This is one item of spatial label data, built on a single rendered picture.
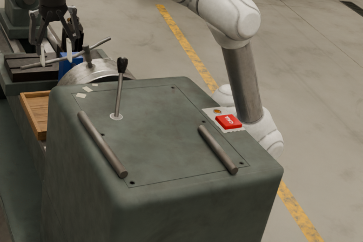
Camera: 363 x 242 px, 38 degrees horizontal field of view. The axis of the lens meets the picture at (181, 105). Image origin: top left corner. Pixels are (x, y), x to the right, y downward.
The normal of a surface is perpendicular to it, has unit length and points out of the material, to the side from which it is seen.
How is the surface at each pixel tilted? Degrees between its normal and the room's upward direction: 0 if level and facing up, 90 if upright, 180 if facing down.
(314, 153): 0
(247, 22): 85
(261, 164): 0
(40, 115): 0
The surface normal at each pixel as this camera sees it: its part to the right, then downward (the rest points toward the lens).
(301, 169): 0.17, -0.86
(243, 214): 0.45, 0.51
